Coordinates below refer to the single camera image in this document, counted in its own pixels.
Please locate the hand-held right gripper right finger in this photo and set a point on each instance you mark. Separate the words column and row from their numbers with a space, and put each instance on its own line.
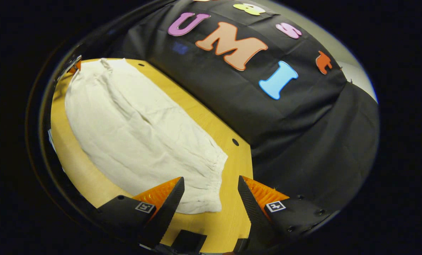
column 253, row 212

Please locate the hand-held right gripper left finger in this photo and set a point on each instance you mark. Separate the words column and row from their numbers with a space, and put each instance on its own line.
column 166, row 212

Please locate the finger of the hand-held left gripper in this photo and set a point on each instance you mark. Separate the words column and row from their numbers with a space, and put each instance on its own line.
column 75, row 66

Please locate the cream white jeans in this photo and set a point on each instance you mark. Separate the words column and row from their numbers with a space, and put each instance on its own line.
column 136, row 134

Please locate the black backdrop cloth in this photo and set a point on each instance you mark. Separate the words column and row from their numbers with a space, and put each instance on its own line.
column 232, row 92

